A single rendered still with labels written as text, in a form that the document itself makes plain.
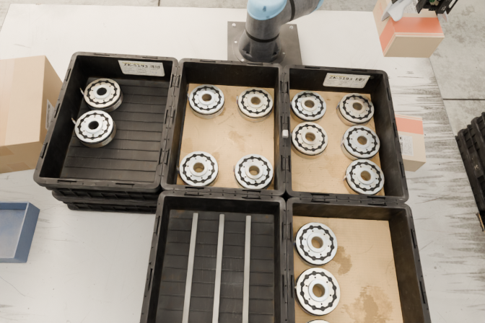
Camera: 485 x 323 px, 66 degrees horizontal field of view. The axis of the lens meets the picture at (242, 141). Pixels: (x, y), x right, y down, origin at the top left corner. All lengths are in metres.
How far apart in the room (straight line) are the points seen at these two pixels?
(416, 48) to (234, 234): 0.65
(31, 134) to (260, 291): 0.73
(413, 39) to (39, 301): 1.15
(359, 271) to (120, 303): 0.61
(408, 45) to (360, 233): 0.49
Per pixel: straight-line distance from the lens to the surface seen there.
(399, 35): 0.99
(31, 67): 1.29
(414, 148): 1.26
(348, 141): 1.09
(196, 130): 1.08
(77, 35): 1.56
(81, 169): 1.10
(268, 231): 0.98
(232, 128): 1.08
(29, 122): 1.18
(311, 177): 1.04
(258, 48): 1.29
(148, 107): 1.14
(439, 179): 1.34
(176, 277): 0.96
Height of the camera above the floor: 1.77
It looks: 62 degrees down
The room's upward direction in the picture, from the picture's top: 6 degrees clockwise
